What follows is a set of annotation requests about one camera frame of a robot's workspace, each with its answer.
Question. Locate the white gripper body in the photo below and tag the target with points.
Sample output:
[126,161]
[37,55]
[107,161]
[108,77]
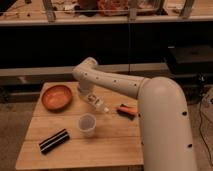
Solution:
[85,88]

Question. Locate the clear plastic bottle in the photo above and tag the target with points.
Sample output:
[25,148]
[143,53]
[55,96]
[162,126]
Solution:
[97,103]

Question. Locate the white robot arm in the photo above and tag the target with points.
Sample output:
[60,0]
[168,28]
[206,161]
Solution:
[165,124]

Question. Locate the orange ceramic bowl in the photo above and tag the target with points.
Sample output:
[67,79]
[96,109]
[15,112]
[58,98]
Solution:
[56,97]

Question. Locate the clear plastic cup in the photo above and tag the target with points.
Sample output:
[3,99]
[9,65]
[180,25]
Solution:
[87,124]

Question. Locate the wooden table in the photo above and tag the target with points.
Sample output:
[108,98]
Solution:
[116,142]

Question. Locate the long metal shelf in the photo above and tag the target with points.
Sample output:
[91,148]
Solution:
[62,12]

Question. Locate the black box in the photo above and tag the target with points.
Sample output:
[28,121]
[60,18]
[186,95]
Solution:
[190,59]

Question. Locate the orange black handled tool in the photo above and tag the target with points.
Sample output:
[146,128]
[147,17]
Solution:
[126,111]

